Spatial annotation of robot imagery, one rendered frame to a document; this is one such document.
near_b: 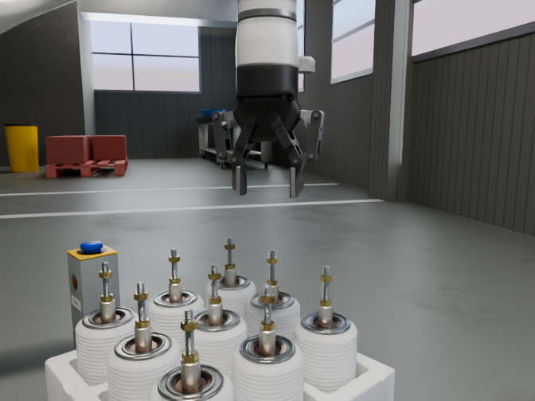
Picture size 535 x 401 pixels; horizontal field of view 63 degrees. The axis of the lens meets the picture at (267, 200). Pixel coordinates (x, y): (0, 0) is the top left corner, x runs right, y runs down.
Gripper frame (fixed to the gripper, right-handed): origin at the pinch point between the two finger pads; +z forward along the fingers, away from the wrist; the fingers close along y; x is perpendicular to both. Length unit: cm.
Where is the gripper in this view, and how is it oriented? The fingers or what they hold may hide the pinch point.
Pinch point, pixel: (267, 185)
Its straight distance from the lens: 54.4
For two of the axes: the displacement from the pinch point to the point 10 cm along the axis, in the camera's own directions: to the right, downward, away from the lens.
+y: 9.6, 0.5, -2.9
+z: 0.0, 9.9, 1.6
